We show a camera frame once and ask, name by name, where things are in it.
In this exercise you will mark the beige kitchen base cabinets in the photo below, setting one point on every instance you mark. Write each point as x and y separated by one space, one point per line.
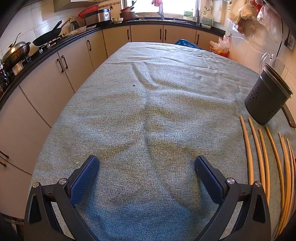
46 88

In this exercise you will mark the white bowl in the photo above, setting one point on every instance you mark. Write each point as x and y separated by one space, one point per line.
118 20

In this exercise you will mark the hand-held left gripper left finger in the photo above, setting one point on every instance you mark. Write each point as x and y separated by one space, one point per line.
84 180

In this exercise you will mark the food container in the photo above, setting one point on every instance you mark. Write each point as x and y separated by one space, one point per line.
79 30

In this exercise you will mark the steel faucet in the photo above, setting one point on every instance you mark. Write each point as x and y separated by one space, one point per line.
161 11

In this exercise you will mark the white plastic bag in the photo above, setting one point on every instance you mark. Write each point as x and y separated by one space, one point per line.
219 44

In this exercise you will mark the green label package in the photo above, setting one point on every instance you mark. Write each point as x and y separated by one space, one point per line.
187 15

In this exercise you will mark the steel rice cooker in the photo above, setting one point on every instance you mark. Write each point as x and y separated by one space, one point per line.
99 17

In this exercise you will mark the group of wooden chopsticks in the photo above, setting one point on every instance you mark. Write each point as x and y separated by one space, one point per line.
287 180

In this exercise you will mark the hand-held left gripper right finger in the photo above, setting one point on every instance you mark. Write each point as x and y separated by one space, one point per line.
209 180

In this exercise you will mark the black smartphone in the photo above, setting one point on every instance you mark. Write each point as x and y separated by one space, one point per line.
290 118

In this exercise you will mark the grey-green tablecloth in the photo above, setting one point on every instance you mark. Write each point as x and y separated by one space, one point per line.
148 115

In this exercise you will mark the dark grey chopstick holder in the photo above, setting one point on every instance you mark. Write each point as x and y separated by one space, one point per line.
266 102

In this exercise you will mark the black gas stove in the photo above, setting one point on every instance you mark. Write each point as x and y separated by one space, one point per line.
49 44

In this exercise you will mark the red basket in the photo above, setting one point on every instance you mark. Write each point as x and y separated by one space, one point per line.
224 55

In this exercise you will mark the steel kettle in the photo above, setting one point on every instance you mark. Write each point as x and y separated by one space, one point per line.
74 25

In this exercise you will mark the black kitchen countertop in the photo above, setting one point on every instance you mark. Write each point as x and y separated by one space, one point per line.
143 22

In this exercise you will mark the black wok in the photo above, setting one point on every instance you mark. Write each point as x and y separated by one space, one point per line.
46 38

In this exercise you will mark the pink cloth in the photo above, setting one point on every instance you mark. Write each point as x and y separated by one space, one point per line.
157 2

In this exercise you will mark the wall outlet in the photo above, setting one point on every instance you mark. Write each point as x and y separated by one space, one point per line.
289 41

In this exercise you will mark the kitchen window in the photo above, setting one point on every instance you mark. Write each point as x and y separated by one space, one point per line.
175 5

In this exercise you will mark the blue plastic bag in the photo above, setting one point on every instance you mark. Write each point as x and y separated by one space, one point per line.
185 42

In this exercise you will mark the red plastic basin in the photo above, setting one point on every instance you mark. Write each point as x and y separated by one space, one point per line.
89 10

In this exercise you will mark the beige hanging bags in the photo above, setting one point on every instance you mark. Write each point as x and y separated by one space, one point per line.
234 11

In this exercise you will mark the white and green box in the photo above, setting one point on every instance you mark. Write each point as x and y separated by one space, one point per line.
207 20

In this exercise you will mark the steel pot with lid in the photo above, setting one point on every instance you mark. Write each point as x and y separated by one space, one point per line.
16 51

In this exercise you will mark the clear glass mug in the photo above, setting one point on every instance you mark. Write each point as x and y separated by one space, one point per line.
275 62

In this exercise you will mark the clear hanging plastic bag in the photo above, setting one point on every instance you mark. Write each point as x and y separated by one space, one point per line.
270 20

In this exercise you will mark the brown cooking pot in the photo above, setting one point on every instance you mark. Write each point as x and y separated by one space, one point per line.
128 16

